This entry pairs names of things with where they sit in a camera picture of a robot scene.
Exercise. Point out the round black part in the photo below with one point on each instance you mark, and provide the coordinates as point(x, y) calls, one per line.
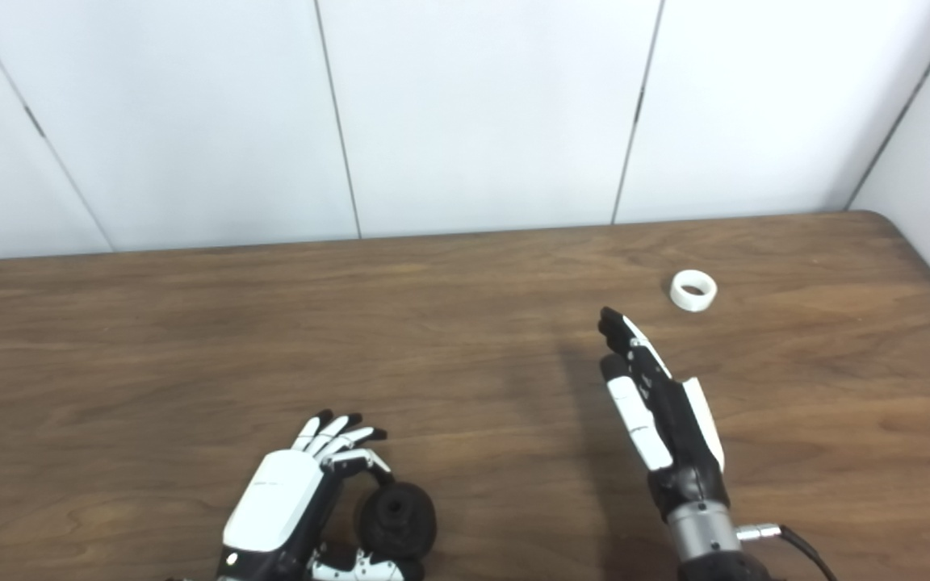
point(396, 520)

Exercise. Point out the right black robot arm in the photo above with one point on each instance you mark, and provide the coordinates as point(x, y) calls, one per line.
point(707, 557)

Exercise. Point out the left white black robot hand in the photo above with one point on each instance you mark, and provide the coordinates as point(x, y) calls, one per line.
point(275, 500)

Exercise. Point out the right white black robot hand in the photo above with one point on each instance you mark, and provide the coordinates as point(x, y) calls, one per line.
point(683, 436)

